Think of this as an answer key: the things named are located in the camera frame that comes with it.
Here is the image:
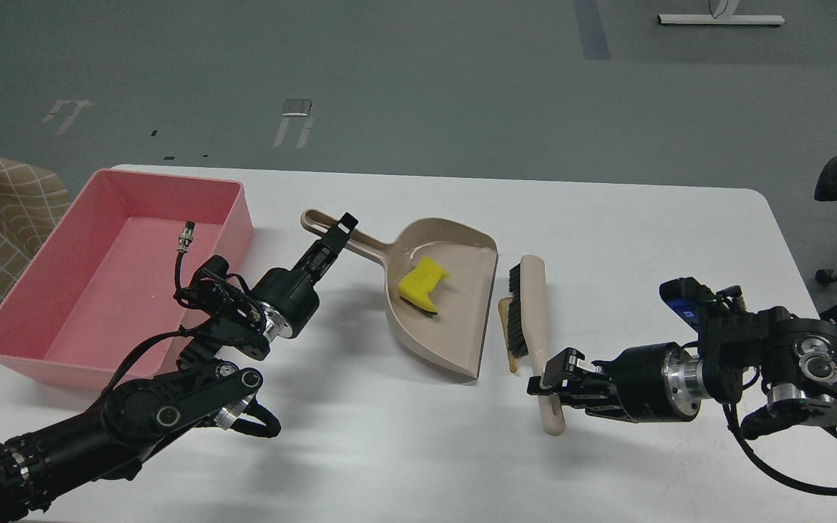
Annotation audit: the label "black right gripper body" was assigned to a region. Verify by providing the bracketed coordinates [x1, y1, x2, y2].
[596, 342, 702, 423]

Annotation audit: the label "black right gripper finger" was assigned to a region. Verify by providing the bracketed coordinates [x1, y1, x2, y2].
[527, 347, 612, 397]
[557, 393, 626, 421]

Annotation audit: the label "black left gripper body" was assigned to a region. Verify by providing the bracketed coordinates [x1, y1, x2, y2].
[251, 267, 320, 340]

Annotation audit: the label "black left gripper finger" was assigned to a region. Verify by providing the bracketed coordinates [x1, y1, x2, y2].
[295, 240, 336, 291]
[319, 213, 358, 261]

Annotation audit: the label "beige hand brush black bristles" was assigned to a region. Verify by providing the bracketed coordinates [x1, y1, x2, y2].
[506, 254, 567, 437]

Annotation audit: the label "triangular bread slice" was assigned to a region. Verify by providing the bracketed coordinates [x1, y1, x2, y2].
[498, 297, 518, 375]

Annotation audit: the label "yellow sponge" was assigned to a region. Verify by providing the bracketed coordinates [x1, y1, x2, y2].
[397, 257, 450, 315]

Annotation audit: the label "beige plastic dustpan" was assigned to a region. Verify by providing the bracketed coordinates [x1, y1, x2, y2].
[301, 209, 499, 381]

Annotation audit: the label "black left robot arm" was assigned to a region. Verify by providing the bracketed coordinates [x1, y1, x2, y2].
[0, 213, 358, 522]

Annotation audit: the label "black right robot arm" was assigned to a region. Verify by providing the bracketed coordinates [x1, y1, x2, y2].
[526, 277, 837, 496]

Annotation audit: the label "pink plastic bin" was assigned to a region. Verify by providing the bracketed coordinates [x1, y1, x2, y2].
[0, 169, 254, 389]

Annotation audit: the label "white table leg base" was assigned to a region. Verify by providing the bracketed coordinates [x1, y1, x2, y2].
[657, 1, 786, 28]

